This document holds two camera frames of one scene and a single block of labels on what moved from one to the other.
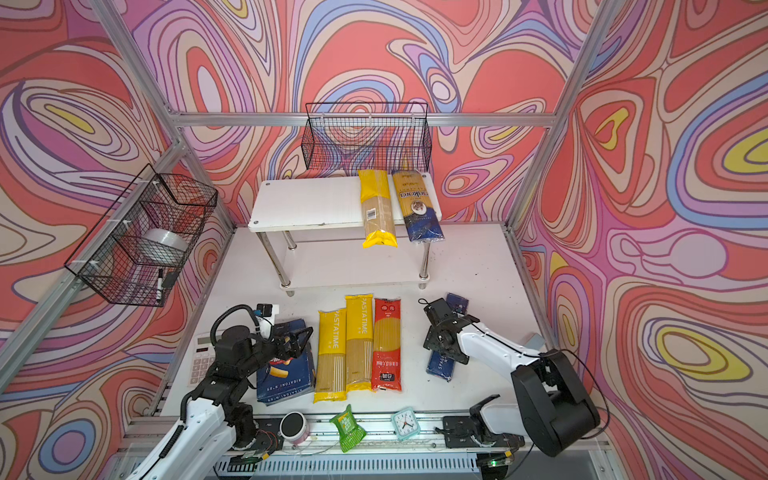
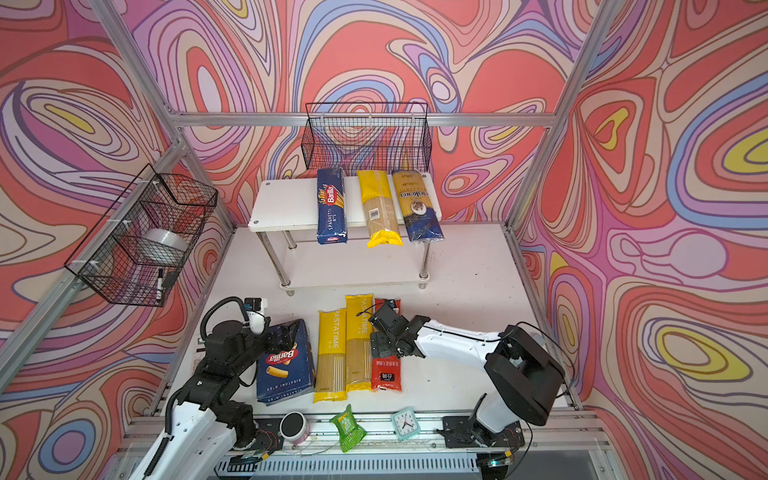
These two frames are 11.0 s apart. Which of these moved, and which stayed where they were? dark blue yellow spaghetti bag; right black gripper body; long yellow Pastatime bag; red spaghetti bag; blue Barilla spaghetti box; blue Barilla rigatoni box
Moved: blue Barilla spaghetti box; right black gripper body
Stayed: long yellow Pastatime bag; dark blue yellow spaghetti bag; blue Barilla rigatoni box; red spaghetti bag
